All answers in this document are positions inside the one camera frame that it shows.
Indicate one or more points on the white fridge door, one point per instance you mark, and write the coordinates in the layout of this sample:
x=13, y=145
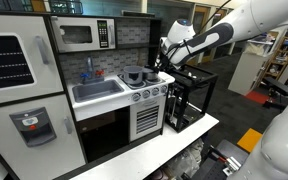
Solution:
x=27, y=64
x=48, y=161

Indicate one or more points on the white toy oven door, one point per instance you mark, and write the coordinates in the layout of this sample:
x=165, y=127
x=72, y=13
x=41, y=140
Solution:
x=146, y=117

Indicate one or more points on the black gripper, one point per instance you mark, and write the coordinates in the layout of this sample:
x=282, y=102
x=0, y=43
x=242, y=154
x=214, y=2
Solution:
x=162, y=63

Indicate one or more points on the white toy microwave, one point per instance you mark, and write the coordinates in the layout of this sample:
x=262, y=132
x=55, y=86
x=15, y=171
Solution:
x=75, y=34

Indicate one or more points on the grey toy sink basin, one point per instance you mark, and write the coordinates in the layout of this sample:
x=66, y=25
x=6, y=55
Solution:
x=96, y=90

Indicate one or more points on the grey pot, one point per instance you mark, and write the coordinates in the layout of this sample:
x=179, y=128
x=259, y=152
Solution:
x=133, y=74

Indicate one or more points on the black weight bench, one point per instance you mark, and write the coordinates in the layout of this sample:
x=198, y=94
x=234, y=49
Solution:
x=275, y=88

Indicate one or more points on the silver pot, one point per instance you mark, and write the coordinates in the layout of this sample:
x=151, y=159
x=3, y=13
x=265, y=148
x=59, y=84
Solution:
x=150, y=76

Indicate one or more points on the white lower fridge door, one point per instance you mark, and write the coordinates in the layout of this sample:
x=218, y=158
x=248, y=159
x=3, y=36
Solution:
x=48, y=161

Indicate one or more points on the white workbench top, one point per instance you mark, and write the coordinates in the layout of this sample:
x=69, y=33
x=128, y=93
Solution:
x=142, y=160

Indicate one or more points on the white toy kitchen unit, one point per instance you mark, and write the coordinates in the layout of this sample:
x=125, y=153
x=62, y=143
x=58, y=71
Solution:
x=38, y=135

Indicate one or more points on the grey toy faucet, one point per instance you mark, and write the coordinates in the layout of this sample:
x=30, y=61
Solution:
x=89, y=76

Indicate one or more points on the wooden shelf unit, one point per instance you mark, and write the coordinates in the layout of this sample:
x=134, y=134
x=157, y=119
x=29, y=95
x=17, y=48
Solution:
x=278, y=61

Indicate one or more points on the grey ice dispenser panel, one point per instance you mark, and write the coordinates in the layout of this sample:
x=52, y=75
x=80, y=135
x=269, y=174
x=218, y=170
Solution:
x=34, y=126

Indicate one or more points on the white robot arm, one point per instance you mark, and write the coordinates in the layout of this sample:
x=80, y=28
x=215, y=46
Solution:
x=249, y=20

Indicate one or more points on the white upper fridge door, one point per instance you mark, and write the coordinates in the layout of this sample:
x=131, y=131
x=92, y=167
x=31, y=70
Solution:
x=27, y=64

